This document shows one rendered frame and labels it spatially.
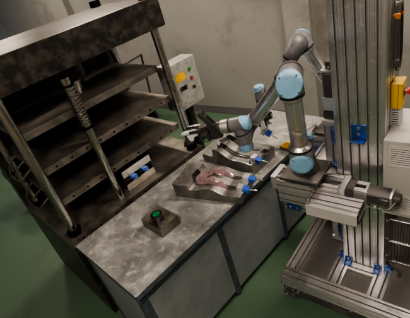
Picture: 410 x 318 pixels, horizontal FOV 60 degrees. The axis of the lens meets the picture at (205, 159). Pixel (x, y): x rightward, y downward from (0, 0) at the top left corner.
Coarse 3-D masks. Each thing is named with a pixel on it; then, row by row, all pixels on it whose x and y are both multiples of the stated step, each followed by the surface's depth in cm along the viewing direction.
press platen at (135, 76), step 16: (112, 64) 308; (128, 64) 294; (144, 64) 280; (96, 80) 278; (112, 80) 265; (128, 80) 256; (48, 96) 274; (64, 96) 262; (80, 96) 252; (96, 96) 242; (16, 112) 258; (32, 112) 248; (48, 112) 239; (64, 112) 229; (0, 128) 245; (32, 128) 219; (48, 128) 224
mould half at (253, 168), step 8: (232, 144) 266; (256, 144) 263; (264, 144) 259; (208, 152) 277; (216, 152) 262; (224, 152) 260; (240, 152) 260; (248, 152) 257; (256, 152) 253; (272, 152) 256; (208, 160) 276; (216, 160) 268; (224, 160) 261; (232, 160) 254; (240, 160) 250; (248, 160) 247; (264, 160) 251; (232, 168) 260; (240, 168) 253; (248, 168) 246; (256, 168) 246
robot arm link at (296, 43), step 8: (288, 40) 213; (296, 40) 208; (304, 40) 209; (288, 48) 210; (296, 48) 208; (304, 48) 210; (288, 56) 210; (296, 56) 210; (280, 64) 218; (272, 80) 226
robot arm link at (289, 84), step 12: (288, 72) 151; (300, 72) 155; (276, 84) 154; (288, 84) 152; (300, 84) 151; (288, 96) 154; (300, 96) 156; (288, 108) 161; (300, 108) 161; (288, 120) 165; (300, 120) 163; (288, 132) 172; (300, 132) 166; (300, 144) 170; (300, 156) 171; (312, 156) 174; (300, 168) 175
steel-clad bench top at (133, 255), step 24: (312, 120) 290; (264, 168) 250; (168, 192) 255; (120, 216) 245; (192, 216) 226; (216, 216) 220; (96, 240) 230; (120, 240) 224; (144, 240) 218; (168, 240) 213; (192, 240) 208; (120, 264) 206; (144, 264) 201; (168, 264) 197; (144, 288) 187
